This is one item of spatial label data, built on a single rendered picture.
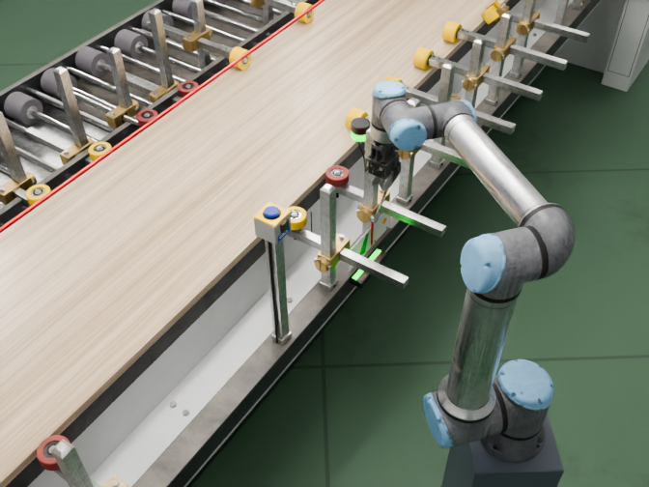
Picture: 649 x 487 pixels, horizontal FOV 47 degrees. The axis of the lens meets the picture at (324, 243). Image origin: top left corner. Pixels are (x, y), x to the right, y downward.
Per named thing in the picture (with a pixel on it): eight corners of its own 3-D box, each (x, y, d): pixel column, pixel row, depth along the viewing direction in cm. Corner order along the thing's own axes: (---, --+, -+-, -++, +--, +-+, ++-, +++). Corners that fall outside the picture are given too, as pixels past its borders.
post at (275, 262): (292, 336, 229) (285, 231, 197) (282, 347, 226) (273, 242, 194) (280, 329, 231) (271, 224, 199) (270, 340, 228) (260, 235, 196)
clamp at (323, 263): (352, 250, 240) (352, 239, 237) (328, 275, 232) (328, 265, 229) (335, 243, 243) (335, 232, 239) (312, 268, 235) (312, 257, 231)
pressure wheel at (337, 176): (352, 194, 261) (353, 169, 253) (340, 207, 256) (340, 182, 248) (333, 186, 264) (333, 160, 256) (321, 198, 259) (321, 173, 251)
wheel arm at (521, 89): (542, 97, 279) (544, 89, 276) (538, 101, 277) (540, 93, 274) (424, 58, 299) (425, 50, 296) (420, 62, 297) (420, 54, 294)
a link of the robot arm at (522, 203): (604, 236, 151) (465, 88, 202) (549, 248, 149) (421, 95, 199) (593, 278, 158) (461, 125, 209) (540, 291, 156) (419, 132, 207)
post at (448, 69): (441, 170, 290) (456, 62, 256) (437, 175, 288) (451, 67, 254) (433, 167, 291) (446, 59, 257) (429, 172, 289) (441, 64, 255)
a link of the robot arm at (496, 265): (497, 444, 202) (559, 258, 148) (437, 462, 198) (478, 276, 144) (473, 398, 212) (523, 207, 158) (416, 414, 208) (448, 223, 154)
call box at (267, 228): (292, 232, 198) (291, 211, 192) (276, 247, 194) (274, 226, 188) (270, 222, 200) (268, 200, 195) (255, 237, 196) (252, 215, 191)
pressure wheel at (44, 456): (46, 488, 184) (33, 465, 176) (50, 459, 190) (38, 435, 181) (79, 484, 185) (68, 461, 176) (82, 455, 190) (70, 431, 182)
